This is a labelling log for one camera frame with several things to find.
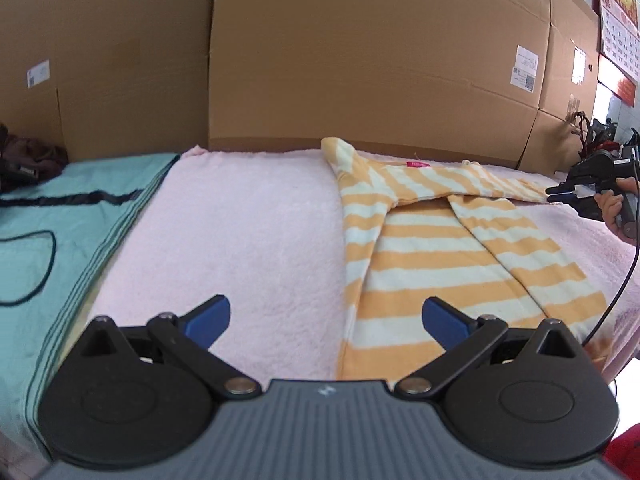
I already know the orange white striped shirt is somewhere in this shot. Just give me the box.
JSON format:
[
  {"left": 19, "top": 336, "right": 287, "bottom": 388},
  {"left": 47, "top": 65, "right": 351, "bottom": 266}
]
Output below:
[{"left": 320, "top": 136, "right": 613, "bottom": 381}]

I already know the red black wire bundle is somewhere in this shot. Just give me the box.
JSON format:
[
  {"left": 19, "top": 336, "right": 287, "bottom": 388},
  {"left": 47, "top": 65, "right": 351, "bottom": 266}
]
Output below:
[{"left": 570, "top": 110, "right": 599, "bottom": 158}]

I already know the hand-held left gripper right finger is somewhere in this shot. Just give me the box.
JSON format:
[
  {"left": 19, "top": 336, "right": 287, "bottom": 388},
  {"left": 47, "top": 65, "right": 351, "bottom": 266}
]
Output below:
[{"left": 394, "top": 296, "right": 577, "bottom": 402}]

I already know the person's right hand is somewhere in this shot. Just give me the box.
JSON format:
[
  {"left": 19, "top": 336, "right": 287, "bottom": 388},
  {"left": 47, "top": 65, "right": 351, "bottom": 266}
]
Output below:
[{"left": 594, "top": 191, "right": 626, "bottom": 233}]

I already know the white shipping label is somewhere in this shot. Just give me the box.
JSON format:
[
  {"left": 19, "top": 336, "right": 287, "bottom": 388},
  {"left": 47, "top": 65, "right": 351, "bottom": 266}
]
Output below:
[
  {"left": 510, "top": 45, "right": 538, "bottom": 93},
  {"left": 571, "top": 47, "right": 587, "bottom": 86},
  {"left": 27, "top": 60, "right": 51, "bottom": 89}
]

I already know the black cable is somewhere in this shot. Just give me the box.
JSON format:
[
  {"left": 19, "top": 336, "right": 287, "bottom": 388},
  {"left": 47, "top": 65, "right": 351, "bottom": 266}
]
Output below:
[{"left": 0, "top": 230, "right": 57, "bottom": 307}]

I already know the teal blanket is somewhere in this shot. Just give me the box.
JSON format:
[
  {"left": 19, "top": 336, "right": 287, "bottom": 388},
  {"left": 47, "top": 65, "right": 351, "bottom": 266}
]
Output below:
[{"left": 0, "top": 152, "right": 181, "bottom": 461}]

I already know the red wall calendar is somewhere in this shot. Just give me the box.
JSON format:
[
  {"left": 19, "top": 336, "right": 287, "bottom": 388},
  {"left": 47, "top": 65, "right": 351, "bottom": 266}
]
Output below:
[{"left": 591, "top": 0, "right": 640, "bottom": 108}]

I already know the black strap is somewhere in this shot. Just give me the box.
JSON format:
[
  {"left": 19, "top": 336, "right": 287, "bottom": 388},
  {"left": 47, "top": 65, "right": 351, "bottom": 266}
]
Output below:
[{"left": 0, "top": 189, "right": 139, "bottom": 209}]

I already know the large cardboard box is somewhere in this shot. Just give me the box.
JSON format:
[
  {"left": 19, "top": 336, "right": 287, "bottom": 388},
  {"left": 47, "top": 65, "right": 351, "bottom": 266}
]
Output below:
[{"left": 207, "top": 0, "right": 551, "bottom": 168}]

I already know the cluttered white table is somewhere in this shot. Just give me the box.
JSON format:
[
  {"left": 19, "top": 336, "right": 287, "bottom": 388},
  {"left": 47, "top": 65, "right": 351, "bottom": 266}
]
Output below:
[{"left": 590, "top": 117, "right": 640, "bottom": 161}]

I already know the pink towel blanket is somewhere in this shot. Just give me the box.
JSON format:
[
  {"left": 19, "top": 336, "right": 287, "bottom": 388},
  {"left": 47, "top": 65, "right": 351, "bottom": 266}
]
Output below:
[{"left": 50, "top": 144, "right": 640, "bottom": 386}]

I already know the dark clothes pile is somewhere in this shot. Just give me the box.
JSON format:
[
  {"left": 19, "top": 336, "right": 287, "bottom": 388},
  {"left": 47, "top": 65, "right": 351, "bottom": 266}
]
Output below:
[{"left": 0, "top": 124, "right": 69, "bottom": 193}]

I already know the person's red clothing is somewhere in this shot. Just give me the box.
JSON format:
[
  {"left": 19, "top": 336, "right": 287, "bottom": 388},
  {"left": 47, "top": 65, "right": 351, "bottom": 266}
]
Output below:
[{"left": 602, "top": 422, "right": 640, "bottom": 477}]

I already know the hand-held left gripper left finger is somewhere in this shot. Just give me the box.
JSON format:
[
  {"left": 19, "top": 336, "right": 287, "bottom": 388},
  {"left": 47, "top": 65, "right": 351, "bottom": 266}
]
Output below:
[{"left": 80, "top": 294, "right": 262, "bottom": 402}]

